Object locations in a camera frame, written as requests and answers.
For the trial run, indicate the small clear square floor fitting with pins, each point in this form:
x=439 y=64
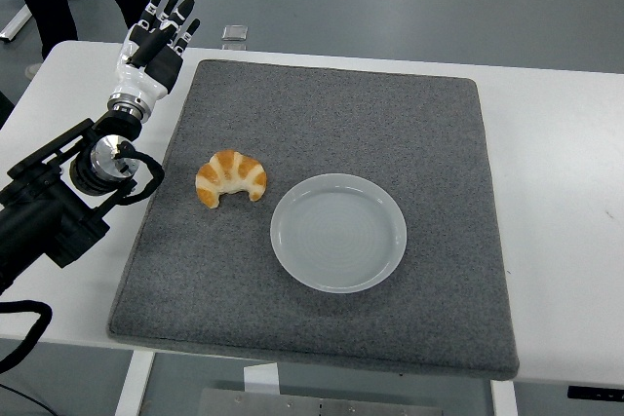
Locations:
x=235 y=32

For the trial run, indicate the croissant bread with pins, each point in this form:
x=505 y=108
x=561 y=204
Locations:
x=234 y=170

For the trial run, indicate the black table control panel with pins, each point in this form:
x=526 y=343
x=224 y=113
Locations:
x=595 y=392

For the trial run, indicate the grey round plate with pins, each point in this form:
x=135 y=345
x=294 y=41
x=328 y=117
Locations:
x=336 y=240

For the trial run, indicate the grey felt mat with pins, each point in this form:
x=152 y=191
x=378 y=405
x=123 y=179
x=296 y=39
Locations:
x=341 y=119

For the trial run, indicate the white table bracket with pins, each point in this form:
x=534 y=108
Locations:
x=261 y=379

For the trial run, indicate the grey metal plate with screws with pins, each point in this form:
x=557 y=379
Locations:
x=317 y=404

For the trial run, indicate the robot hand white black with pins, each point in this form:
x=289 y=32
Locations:
x=146 y=77

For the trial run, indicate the white table leg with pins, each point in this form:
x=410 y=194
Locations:
x=134 y=384
x=504 y=399

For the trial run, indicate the black furniture piece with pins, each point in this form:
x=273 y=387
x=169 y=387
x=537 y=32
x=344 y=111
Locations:
x=5 y=105

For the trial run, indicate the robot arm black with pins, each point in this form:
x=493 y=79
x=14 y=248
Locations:
x=29 y=221

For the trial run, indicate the white floor bar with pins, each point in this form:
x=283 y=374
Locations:
x=14 y=24

